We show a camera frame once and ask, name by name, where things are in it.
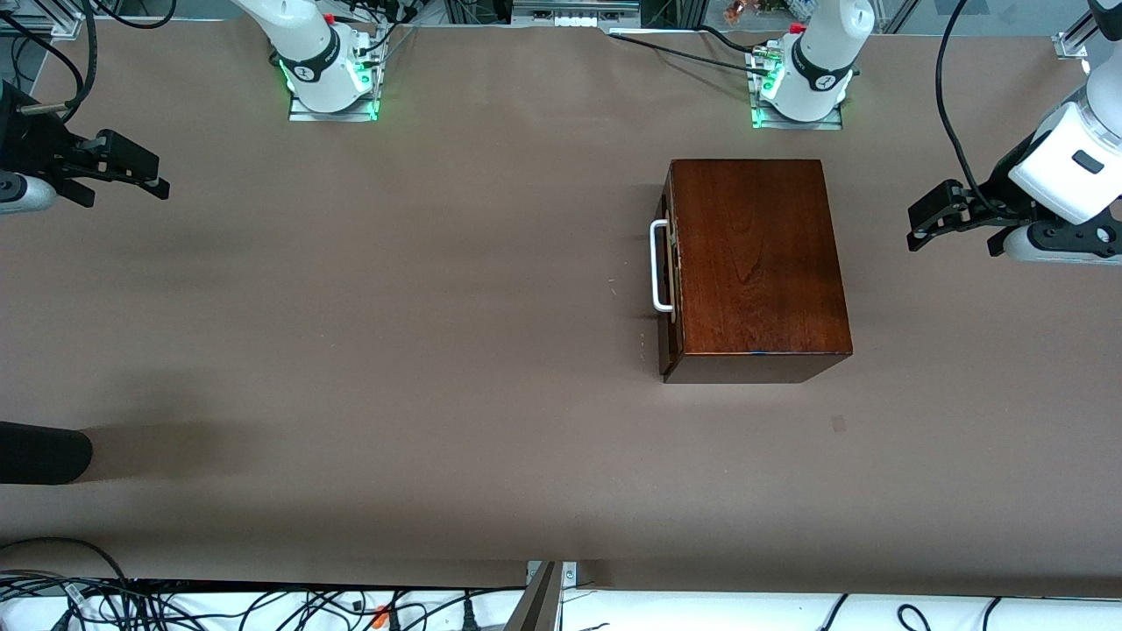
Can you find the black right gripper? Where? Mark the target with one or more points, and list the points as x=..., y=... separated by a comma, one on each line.
x=28, y=143

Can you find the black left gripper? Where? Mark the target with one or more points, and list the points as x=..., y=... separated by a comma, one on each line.
x=998, y=190

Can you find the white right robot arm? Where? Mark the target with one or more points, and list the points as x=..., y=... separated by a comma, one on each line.
x=307, y=61

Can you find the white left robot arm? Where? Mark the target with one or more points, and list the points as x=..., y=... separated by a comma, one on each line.
x=820, y=61

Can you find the dark brown wooden cabinet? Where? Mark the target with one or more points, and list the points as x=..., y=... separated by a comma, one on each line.
x=754, y=254

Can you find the black cylinder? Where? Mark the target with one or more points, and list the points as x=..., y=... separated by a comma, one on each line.
x=44, y=453

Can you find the brown table cover sheet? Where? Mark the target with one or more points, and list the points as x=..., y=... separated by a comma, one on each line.
x=438, y=394

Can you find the white power strip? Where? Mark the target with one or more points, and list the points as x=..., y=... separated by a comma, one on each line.
x=574, y=13

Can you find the white lower shelf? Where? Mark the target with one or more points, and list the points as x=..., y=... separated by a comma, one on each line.
x=701, y=613

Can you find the orange connector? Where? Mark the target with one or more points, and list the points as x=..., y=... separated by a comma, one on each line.
x=381, y=618

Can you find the aluminium frame profile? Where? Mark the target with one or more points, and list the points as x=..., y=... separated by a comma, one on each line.
x=1069, y=44
x=61, y=26

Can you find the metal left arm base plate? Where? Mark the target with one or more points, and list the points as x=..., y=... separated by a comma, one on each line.
x=771, y=124

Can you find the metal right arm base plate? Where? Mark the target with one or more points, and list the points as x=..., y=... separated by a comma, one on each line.
x=302, y=116

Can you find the grey metal bracket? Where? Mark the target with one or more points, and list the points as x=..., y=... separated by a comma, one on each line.
x=539, y=605

